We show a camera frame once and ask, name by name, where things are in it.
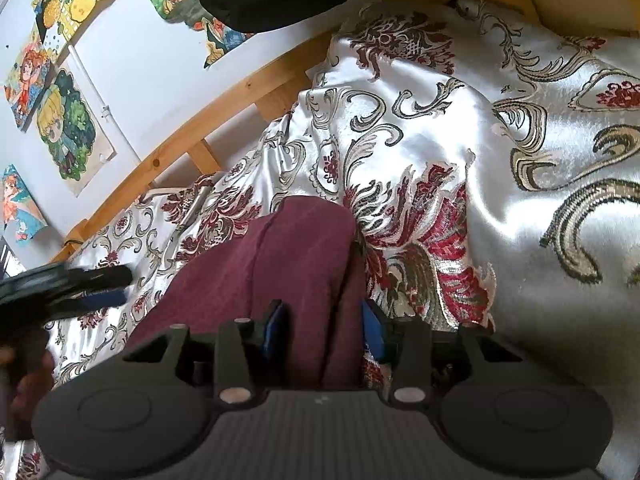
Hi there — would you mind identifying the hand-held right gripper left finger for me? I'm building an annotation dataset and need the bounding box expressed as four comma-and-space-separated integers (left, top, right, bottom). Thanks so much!
122, 300, 291, 407

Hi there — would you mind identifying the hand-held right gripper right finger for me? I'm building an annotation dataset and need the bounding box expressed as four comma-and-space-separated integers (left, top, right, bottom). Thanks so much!
360, 300, 524, 407

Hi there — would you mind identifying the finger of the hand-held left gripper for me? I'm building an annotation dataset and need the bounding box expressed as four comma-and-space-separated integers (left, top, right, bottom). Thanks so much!
62, 287, 127, 314
64, 266, 134, 287

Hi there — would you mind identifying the maroon cloth garment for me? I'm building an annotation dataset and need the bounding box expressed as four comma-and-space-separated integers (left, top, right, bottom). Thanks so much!
123, 195, 371, 386

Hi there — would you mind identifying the person's left hand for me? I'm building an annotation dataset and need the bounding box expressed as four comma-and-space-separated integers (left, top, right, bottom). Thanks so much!
0, 345, 57, 443

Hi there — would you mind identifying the floral satin bedspread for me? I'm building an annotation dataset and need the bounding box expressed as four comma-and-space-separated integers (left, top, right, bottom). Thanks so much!
0, 0, 640, 480

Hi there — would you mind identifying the blue background figure wall poster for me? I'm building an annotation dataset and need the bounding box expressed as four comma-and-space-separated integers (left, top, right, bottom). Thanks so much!
0, 163, 50, 247

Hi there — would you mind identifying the yellow-haired figure wall poster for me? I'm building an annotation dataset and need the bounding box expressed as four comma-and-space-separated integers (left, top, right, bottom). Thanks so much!
36, 66, 117, 198

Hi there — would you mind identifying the wooden bed frame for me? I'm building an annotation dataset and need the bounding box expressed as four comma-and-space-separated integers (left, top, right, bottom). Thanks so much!
60, 0, 401, 261

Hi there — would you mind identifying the orange-haired figure wall poster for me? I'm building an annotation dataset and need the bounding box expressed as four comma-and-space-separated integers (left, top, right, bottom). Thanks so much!
4, 30, 55, 133

